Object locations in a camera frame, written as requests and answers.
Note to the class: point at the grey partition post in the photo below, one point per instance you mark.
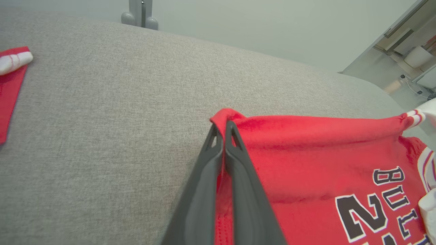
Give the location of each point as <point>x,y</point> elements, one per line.
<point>134,13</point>
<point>149,17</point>

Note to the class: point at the red Bulls 23 shorts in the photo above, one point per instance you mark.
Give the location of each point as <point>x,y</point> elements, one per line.
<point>10,92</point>

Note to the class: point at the white cylindrical bin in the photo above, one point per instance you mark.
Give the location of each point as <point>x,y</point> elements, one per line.
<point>418,57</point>

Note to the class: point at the grey fabric sofa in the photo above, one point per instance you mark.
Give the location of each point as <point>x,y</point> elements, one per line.
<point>102,136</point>

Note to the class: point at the red white-trimmed Bulls jersey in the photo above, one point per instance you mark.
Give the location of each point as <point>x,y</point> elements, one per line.
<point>306,153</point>

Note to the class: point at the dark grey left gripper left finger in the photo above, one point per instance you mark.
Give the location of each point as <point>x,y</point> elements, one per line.
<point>194,211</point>

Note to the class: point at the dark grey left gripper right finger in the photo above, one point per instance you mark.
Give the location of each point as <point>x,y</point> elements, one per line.
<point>252,211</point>

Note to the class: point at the slanted grey metal frame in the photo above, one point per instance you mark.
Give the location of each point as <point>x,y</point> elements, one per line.
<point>381,51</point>

